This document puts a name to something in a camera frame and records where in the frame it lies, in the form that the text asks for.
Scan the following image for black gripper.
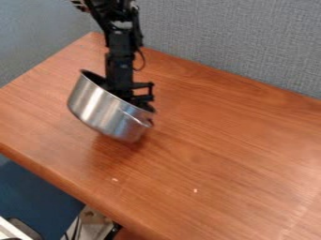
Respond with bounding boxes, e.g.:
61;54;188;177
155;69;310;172
105;53;155;113

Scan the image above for stainless steel pot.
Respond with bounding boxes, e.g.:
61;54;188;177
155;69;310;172
66;69;155;143

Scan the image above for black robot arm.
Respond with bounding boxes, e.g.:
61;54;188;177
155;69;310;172
69;0;155;113

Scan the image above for white object at corner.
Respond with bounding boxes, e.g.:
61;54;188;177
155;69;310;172
0;217;32;240

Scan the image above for metal table leg bracket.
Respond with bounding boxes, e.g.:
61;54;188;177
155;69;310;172
60;206;120;240

